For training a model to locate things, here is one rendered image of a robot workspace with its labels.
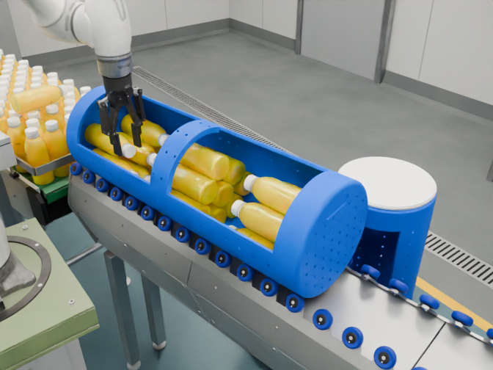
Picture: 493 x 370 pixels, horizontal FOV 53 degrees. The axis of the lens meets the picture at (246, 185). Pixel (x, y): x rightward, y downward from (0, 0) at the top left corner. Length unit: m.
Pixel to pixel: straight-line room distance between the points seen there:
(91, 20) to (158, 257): 0.65
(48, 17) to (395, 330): 1.11
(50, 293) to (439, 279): 2.11
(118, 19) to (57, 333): 0.73
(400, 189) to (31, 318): 0.98
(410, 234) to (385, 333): 0.36
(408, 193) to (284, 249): 0.52
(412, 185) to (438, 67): 3.38
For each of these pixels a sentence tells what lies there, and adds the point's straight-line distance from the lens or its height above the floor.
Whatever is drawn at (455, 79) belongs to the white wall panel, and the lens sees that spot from 4.72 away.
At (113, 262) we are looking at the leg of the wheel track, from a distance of 1.86.
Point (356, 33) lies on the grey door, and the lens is 5.26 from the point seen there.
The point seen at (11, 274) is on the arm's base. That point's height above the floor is 1.09.
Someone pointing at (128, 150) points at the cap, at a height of 1.11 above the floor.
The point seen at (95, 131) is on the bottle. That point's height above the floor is 1.13.
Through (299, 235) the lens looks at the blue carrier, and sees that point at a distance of 1.00.
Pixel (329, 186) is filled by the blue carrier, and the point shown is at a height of 1.23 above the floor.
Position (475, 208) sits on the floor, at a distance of 3.40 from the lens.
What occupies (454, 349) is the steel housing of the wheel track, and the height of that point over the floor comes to 0.93.
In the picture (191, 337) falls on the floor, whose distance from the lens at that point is 2.36.
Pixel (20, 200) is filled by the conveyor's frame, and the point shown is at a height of 0.81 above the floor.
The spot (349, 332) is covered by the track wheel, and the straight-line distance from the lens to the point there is 1.09.
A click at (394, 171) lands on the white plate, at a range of 1.52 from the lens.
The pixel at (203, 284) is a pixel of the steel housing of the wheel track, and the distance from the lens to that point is 1.33.
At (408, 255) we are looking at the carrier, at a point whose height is 0.86.
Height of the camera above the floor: 1.78
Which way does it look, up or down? 32 degrees down
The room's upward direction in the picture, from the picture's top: straight up
